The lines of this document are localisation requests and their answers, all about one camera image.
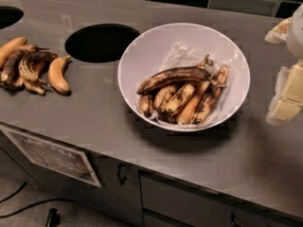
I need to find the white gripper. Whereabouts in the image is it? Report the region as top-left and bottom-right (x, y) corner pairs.
(264, 4), (303, 126)

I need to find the dark brown top banana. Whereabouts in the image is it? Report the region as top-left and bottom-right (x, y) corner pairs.
(136, 66), (226, 95)

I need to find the right spotted banana in bowl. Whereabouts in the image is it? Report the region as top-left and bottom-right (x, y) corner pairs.
(189, 66), (228, 125)

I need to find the spotted banana in bowl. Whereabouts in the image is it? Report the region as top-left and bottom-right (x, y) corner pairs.
(166, 81), (197, 115)
(154, 83), (179, 113)
(189, 66), (228, 125)

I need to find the yellow orange banana in bowl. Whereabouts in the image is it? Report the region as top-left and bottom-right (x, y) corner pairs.
(176, 81), (209, 125)

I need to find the left spotted banana in bowl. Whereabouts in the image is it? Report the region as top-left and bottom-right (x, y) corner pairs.
(154, 83), (179, 113)

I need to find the white bowl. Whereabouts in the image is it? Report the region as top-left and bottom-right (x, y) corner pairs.
(117, 23), (250, 132)

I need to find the small leftmost banana in bowl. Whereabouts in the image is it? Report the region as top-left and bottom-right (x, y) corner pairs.
(138, 95), (153, 117)

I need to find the yellow banana on counter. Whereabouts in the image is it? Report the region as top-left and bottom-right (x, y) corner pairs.
(47, 55), (71, 95)

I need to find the dark curved banana on counter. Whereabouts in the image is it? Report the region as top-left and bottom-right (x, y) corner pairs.
(17, 50), (60, 96)

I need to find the blackened banana on counter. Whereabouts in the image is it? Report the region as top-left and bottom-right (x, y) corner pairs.
(1, 44), (47, 90)

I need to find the yellow banana at left edge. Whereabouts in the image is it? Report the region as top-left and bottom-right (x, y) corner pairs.
(0, 37), (27, 69)

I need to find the landfill sign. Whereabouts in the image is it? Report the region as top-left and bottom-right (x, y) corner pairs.
(1, 127), (101, 187)

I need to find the black floor object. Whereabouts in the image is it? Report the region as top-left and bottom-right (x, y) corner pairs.
(45, 208), (61, 227)

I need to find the black drawer handle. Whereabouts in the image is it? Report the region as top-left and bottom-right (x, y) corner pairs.
(230, 214), (242, 227)

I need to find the black cabinet handle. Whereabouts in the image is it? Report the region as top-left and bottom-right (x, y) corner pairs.
(116, 164), (128, 185)

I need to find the black floor cable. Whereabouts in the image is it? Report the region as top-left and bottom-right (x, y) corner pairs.
(0, 181), (75, 219)

